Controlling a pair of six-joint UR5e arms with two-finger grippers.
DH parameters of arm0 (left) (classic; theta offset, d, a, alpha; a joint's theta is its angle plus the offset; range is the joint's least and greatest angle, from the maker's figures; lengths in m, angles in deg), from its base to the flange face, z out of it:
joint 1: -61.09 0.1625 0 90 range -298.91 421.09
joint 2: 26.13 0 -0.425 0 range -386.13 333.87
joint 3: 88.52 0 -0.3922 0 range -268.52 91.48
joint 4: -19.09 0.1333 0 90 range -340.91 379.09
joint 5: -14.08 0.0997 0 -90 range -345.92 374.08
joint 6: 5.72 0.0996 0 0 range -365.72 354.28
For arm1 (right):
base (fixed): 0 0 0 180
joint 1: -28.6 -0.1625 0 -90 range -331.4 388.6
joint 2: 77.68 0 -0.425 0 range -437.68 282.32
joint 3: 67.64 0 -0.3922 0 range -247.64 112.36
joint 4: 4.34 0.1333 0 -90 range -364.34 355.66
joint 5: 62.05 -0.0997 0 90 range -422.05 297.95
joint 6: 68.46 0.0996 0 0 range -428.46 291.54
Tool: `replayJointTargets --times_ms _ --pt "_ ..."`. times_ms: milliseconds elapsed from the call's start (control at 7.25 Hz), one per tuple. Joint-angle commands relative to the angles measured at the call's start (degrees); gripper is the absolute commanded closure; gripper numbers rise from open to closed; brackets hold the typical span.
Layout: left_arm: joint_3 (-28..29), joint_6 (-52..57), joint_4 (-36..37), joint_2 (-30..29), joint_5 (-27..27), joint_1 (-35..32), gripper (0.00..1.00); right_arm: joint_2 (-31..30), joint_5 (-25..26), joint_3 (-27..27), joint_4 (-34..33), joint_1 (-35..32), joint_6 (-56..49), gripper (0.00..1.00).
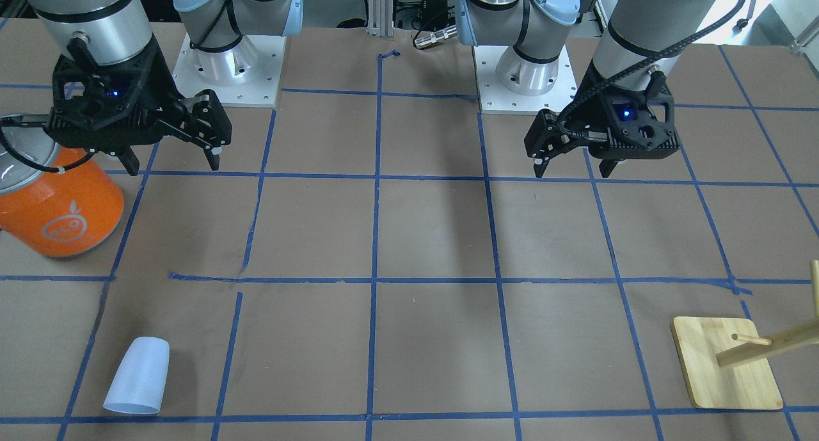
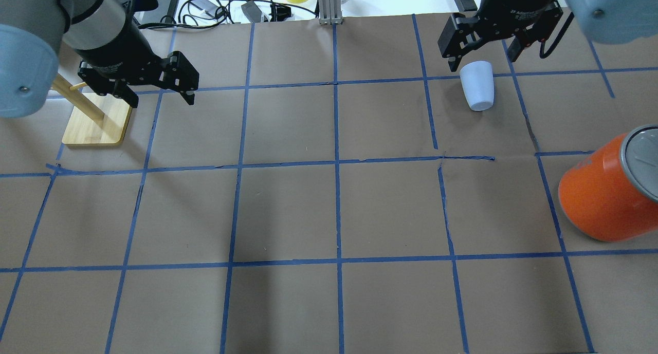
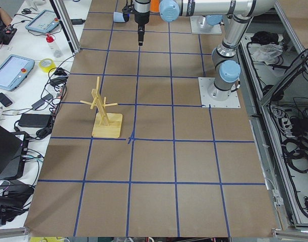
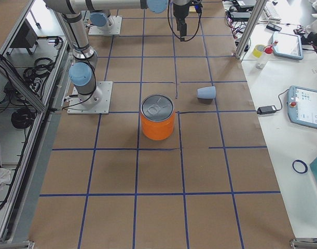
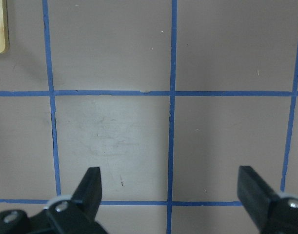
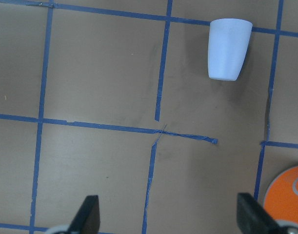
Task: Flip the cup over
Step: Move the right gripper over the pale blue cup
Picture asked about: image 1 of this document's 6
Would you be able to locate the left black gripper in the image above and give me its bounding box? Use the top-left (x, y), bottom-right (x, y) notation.
top-left (524, 70), bottom-right (680, 179)

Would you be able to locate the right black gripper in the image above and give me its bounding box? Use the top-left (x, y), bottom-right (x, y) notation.
top-left (44, 36), bottom-right (233, 176)

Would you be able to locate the light blue plastic cup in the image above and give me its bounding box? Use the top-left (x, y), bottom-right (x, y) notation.
top-left (103, 337), bottom-right (170, 415)

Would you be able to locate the wooden cup rack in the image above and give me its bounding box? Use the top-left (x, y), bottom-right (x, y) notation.
top-left (668, 259), bottom-right (818, 411)

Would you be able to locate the large orange can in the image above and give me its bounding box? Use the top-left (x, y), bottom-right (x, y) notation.
top-left (1, 148), bottom-right (125, 257)

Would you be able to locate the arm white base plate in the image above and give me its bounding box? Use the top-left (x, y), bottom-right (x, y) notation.
top-left (172, 36), bottom-right (289, 108)
top-left (473, 45), bottom-right (576, 115)

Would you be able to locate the aluminium frame post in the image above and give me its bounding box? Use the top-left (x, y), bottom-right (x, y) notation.
top-left (366, 0), bottom-right (395, 38)

